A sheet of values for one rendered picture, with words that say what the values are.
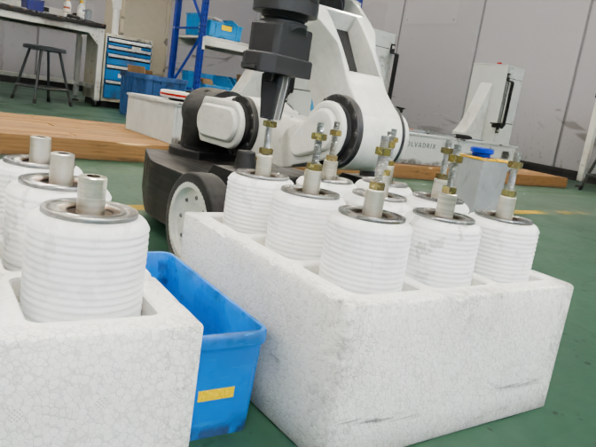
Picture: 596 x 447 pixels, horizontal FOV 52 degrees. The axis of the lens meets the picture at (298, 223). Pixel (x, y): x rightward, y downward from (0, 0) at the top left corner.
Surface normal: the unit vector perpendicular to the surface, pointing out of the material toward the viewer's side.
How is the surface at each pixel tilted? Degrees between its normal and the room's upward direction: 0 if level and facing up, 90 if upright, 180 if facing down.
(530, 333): 90
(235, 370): 92
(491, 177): 90
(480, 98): 67
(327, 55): 90
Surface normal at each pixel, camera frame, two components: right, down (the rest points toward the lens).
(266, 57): 0.22, 0.23
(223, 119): -0.79, 0.00
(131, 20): 0.59, 0.25
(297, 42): 0.84, 0.23
